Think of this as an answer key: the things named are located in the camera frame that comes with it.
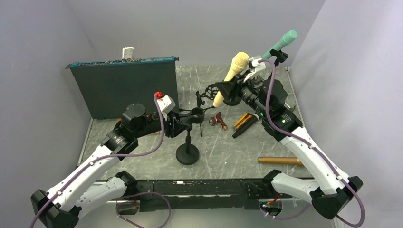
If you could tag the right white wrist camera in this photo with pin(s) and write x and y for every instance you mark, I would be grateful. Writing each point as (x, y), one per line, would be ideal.
(255, 64)

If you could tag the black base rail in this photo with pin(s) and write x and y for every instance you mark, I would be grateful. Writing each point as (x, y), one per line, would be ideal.
(152, 195)

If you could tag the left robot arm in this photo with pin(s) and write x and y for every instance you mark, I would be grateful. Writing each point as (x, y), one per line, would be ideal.
(63, 205)

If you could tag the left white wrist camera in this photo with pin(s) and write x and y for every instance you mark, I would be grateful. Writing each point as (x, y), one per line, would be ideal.
(165, 104)

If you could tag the white block behind rack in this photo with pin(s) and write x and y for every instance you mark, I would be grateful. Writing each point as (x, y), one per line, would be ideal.
(128, 53)

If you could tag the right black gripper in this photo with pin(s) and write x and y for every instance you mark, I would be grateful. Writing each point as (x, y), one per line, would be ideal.
(233, 85)

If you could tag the gold microphone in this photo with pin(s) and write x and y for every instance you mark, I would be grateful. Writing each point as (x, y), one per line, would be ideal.
(281, 160)

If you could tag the orange utility knife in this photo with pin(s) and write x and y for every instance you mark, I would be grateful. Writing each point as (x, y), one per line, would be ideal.
(242, 120)

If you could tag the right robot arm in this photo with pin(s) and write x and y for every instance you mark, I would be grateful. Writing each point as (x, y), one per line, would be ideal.
(330, 189)

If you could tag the dark rack unit blue edge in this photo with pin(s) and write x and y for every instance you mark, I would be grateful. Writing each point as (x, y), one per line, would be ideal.
(109, 87)

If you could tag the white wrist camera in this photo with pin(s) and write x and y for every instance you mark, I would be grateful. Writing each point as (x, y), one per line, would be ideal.
(165, 104)
(255, 64)

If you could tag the black condenser microphone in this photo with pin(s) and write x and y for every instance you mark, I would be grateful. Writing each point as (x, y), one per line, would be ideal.
(244, 125)

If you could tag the black tripod shock mount stand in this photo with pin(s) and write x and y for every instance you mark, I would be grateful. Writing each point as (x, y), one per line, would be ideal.
(210, 92)

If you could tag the cream yellow microphone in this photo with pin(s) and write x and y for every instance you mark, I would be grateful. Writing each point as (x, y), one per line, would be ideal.
(238, 64)

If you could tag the black round-base shock mount stand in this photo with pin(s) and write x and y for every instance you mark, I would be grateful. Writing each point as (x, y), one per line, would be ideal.
(233, 101)

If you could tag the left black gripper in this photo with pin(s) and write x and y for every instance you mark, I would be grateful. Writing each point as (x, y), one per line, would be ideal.
(177, 126)

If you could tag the mint green microphone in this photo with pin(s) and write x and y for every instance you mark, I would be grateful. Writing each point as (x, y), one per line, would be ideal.
(284, 41)

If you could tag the black round-base clip stand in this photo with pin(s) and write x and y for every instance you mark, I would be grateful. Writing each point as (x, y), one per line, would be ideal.
(280, 57)

